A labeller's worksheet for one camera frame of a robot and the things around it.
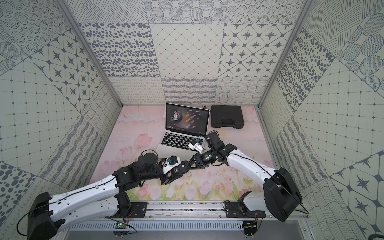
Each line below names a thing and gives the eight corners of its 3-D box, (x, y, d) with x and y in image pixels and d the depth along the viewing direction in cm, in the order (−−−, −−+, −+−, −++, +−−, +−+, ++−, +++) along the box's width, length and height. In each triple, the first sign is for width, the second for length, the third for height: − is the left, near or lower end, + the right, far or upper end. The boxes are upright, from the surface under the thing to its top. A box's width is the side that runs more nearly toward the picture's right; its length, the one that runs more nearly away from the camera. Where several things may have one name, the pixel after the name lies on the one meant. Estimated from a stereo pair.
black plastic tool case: (211, 128, 108) (212, 124, 104) (210, 108, 120) (210, 104, 116) (243, 128, 108) (245, 124, 104) (238, 108, 120) (240, 104, 116)
